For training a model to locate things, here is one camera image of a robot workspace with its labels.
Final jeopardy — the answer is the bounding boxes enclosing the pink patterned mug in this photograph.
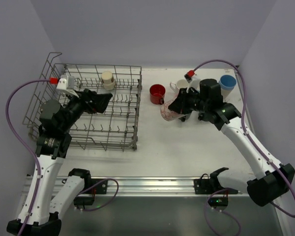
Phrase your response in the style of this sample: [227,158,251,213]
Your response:
[160,97,183,121]

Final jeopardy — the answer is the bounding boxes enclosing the white faceted mug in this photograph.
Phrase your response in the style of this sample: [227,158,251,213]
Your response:
[169,79,189,96]

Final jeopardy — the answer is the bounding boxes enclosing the cream ribbed cup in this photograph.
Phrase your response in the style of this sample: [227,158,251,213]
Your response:
[101,71,116,90]

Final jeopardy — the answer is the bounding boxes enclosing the red mug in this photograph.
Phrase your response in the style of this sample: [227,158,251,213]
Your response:
[149,84,166,105]

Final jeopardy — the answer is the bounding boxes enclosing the dark grey mug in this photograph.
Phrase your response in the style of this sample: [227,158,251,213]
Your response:
[179,114,191,122]

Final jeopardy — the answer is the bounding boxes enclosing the tall beige cup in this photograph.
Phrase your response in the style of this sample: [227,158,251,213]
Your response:
[221,89,232,100]

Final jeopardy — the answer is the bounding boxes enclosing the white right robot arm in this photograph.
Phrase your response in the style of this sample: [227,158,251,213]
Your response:
[168,79,295,207]

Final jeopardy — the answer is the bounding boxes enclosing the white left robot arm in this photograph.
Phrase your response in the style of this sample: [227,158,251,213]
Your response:
[6,89,113,236]

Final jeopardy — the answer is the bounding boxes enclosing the left black controller box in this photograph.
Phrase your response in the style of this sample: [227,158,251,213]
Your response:
[73,196,95,209]

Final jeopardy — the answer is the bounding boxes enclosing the black controller box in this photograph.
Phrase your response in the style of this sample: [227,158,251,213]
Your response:
[73,196,95,209]
[208,197,229,210]

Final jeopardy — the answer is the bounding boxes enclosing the right black controller box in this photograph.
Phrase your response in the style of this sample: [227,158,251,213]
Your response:
[208,197,229,210]

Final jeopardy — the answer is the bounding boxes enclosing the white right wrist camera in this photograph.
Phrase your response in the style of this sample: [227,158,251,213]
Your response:
[187,74,201,92]

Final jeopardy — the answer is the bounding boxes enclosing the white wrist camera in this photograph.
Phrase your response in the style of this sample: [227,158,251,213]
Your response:
[187,74,201,92]
[56,74,79,98]

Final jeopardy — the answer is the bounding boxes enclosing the grey wire dish rack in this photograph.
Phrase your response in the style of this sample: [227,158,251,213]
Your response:
[23,52,143,152]

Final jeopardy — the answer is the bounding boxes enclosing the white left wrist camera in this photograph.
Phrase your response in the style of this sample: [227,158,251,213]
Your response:
[56,74,79,98]

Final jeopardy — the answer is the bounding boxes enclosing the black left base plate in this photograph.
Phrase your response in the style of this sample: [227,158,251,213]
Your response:
[88,178,108,195]

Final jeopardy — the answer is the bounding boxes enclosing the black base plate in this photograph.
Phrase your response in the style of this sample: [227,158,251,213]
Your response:
[193,167,229,195]
[88,178,108,195]

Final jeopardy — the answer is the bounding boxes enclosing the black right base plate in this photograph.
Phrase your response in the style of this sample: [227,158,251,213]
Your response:
[193,167,229,195]

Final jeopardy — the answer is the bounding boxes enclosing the aluminium mounting rail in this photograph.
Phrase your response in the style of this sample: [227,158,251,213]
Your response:
[23,175,281,197]

